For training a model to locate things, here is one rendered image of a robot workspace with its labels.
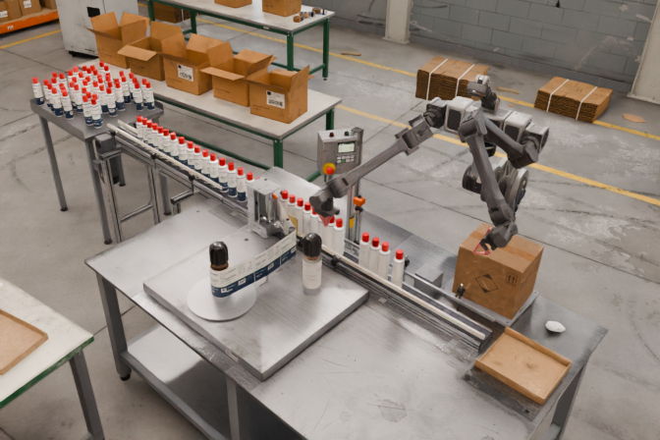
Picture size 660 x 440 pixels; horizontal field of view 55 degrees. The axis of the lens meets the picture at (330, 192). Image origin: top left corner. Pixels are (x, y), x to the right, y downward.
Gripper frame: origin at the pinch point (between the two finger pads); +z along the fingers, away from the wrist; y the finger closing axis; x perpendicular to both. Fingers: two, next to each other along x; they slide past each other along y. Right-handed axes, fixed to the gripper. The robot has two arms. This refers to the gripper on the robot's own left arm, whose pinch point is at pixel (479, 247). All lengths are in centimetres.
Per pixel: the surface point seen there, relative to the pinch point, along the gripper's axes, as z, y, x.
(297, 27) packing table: 231, -300, -212
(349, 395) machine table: 37, 74, 7
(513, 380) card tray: 2, 35, 44
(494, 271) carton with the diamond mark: 3.3, -1.4, 13.2
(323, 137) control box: 27, 2, -80
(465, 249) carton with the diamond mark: 9.2, -2.6, -1.2
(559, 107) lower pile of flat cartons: 132, -430, 24
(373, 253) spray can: 39.9, 12.4, -24.4
